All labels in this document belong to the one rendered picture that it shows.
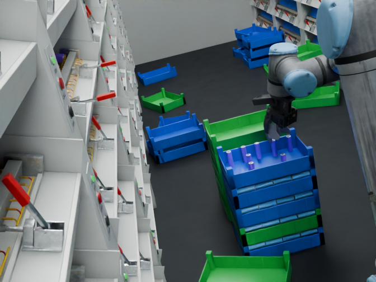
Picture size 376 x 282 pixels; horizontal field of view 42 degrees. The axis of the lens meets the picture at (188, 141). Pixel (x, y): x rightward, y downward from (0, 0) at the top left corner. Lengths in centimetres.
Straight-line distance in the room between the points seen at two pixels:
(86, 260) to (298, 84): 93
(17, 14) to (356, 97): 63
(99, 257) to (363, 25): 61
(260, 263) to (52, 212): 130
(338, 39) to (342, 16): 4
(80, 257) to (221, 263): 115
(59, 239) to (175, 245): 154
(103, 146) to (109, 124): 18
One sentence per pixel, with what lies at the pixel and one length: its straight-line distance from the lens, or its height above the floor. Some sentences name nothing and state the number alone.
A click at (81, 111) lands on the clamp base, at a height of 90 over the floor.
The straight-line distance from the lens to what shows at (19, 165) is 67.
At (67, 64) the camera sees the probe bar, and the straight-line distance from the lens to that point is 120.
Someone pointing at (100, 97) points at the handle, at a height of 91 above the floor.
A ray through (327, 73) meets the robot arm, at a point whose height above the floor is 68.
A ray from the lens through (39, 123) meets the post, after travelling 69.
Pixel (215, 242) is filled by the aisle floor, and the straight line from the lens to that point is 202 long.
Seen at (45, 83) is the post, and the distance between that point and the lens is 67.
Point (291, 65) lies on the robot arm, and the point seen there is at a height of 71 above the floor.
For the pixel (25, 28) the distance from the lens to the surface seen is 65.
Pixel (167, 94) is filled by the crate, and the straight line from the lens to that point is 380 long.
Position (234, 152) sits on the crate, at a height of 36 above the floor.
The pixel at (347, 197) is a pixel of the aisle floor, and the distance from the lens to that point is 218.
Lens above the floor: 117
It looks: 23 degrees down
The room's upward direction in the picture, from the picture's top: 13 degrees counter-clockwise
